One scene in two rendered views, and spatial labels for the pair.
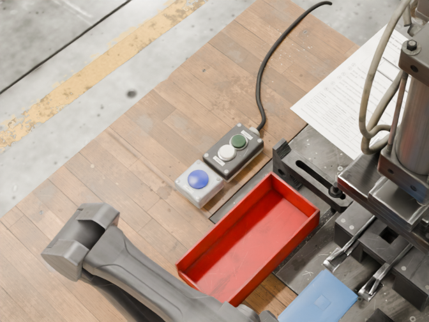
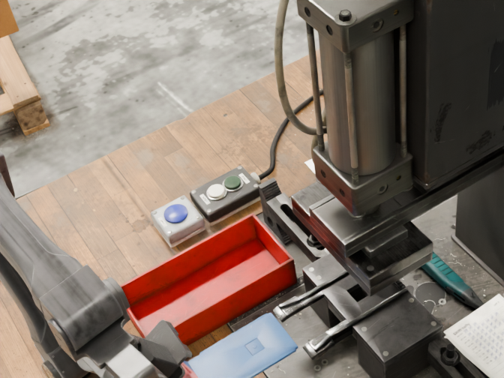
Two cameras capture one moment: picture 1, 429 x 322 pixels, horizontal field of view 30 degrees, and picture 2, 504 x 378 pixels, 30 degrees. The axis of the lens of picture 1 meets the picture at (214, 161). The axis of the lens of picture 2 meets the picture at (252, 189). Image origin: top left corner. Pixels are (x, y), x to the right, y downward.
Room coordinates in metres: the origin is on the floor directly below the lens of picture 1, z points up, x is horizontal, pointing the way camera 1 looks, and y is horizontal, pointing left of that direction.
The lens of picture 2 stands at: (-0.26, -0.35, 2.08)
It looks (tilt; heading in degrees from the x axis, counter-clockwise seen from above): 46 degrees down; 14
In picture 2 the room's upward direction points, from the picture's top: 10 degrees counter-clockwise
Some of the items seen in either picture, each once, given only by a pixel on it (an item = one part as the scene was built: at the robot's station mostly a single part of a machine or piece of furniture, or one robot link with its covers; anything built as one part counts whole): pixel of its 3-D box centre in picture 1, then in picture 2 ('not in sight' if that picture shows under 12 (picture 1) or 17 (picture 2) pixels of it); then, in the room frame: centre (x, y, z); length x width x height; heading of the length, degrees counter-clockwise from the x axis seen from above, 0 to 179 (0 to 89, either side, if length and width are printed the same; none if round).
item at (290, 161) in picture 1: (318, 184); (301, 235); (0.68, -0.18, 0.95); 0.15 x 0.03 x 0.10; 38
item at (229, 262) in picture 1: (248, 243); (208, 285); (0.60, -0.04, 0.93); 0.25 x 0.12 x 0.06; 128
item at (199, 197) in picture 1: (199, 186); (179, 226); (0.74, 0.04, 0.90); 0.07 x 0.07 x 0.06; 38
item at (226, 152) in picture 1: (227, 153); (217, 193); (0.79, -0.03, 0.93); 0.03 x 0.03 x 0.02
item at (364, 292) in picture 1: (376, 282); (328, 340); (0.47, -0.24, 0.98); 0.07 x 0.02 x 0.01; 128
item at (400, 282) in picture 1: (396, 248); (370, 315); (0.54, -0.29, 0.94); 0.20 x 0.10 x 0.07; 38
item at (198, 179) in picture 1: (198, 180); (176, 215); (0.74, 0.04, 0.93); 0.04 x 0.04 x 0.02
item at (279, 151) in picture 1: (290, 164); (279, 211); (0.73, -0.14, 0.95); 0.06 x 0.03 x 0.09; 38
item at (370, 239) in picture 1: (398, 238); (370, 298); (0.54, -0.29, 0.98); 0.20 x 0.10 x 0.01; 38
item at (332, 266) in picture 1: (341, 253); (298, 303); (0.53, -0.19, 0.98); 0.07 x 0.02 x 0.01; 128
